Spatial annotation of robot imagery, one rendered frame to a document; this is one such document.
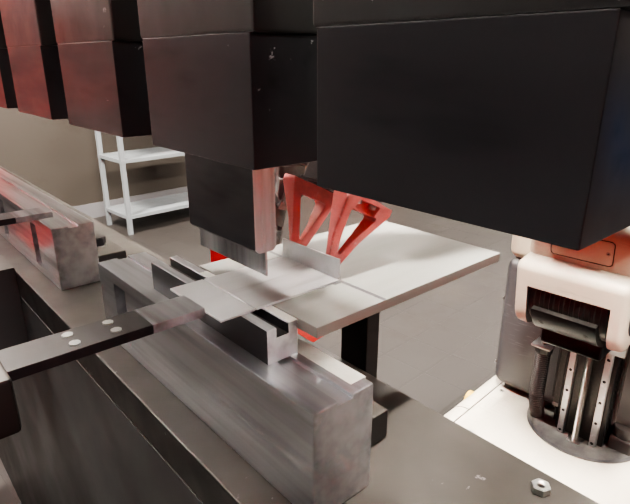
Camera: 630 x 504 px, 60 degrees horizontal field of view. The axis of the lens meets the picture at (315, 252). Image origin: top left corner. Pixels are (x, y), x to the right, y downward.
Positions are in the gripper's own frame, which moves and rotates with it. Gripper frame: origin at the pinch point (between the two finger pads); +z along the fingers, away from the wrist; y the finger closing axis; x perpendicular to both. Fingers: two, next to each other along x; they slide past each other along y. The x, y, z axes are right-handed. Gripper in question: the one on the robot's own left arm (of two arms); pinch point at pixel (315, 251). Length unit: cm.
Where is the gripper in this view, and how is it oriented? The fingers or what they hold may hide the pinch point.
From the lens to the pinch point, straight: 54.2
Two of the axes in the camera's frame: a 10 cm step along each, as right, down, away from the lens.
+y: 6.5, 2.5, -7.2
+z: -3.5, 9.4, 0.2
